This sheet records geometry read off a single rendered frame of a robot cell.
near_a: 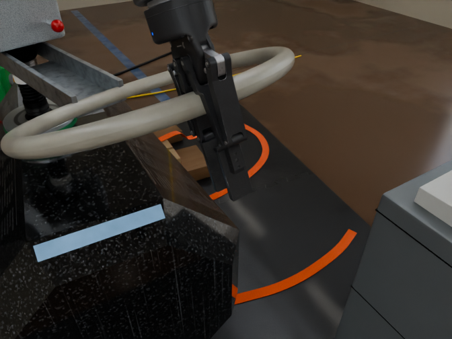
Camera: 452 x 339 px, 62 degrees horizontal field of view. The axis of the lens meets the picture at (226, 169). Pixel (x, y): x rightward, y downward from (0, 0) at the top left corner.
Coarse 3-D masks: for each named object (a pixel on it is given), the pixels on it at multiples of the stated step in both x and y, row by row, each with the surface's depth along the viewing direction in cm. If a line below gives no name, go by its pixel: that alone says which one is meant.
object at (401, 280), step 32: (416, 192) 99; (384, 224) 102; (416, 224) 93; (384, 256) 106; (416, 256) 96; (448, 256) 88; (352, 288) 123; (384, 288) 110; (416, 288) 99; (448, 288) 90; (352, 320) 129; (384, 320) 115; (416, 320) 103; (448, 320) 93
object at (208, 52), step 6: (204, 48) 40; (210, 48) 39; (204, 54) 39; (210, 54) 38; (216, 54) 38; (216, 60) 37; (222, 60) 38; (222, 66) 38; (204, 72) 39; (222, 72) 38
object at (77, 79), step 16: (48, 48) 103; (0, 64) 104; (16, 64) 93; (48, 64) 103; (64, 64) 100; (80, 64) 93; (32, 80) 90; (48, 80) 83; (64, 80) 94; (80, 80) 94; (96, 80) 90; (112, 80) 84; (48, 96) 86; (64, 96) 79; (80, 96) 87
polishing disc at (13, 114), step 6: (48, 102) 127; (18, 108) 124; (24, 108) 124; (54, 108) 124; (12, 114) 120; (18, 114) 120; (24, 114) 120; (6, 120) 117; (12, 120) 117; (18, 120) 117; (24, 120) 117; (72, 120) 120; (6, 126) 114; (12, 126) 114; (54, 126) 114; (60, 126) 115; (48, 132) 114
